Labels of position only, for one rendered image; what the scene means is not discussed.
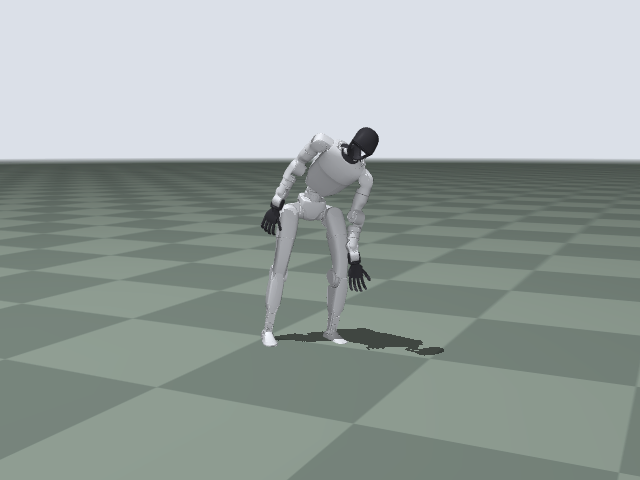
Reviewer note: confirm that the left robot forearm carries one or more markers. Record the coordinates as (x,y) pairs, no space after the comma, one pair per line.
(353,238)

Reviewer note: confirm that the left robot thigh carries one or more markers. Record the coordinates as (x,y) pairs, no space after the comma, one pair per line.
(333,220)

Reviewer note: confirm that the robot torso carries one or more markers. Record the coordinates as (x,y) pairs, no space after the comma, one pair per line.
(328,174)

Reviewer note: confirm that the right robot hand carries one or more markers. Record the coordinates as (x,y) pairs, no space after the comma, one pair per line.
(272,217)

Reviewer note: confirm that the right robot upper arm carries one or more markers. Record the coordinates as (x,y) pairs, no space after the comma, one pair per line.
(318,144)

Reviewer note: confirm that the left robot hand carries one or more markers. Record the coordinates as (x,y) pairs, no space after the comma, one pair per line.
(356,271)

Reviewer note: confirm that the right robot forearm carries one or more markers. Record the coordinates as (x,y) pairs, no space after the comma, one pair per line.
(286,184)

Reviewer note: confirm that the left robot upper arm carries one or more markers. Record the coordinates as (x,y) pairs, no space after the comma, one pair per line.
(355,215)

